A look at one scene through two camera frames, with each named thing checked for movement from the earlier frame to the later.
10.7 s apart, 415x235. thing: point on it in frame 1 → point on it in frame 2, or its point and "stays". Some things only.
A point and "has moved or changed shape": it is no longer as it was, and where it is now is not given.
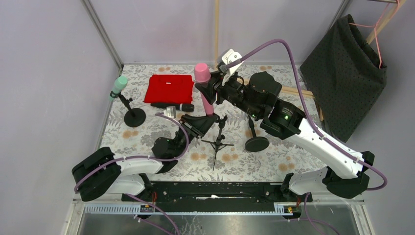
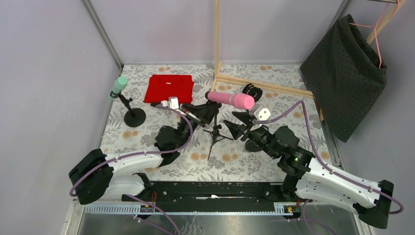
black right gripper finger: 217,79 → 244,116
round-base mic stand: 134,117 stays
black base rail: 215,193 stays
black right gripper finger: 208,88 → 234,129
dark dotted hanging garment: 345,76 stays
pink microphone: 202,75 has moved or changed shape
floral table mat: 209,122 stays
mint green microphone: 120,83 stays
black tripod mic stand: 218,144 → 215,105
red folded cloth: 170,89 stays
